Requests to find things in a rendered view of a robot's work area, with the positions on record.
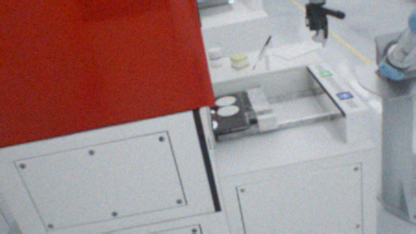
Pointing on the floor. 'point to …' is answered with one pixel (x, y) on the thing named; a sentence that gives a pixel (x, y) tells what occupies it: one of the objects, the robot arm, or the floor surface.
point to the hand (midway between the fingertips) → (324, 44)
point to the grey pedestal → (398, 159)
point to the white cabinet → (305, 197)
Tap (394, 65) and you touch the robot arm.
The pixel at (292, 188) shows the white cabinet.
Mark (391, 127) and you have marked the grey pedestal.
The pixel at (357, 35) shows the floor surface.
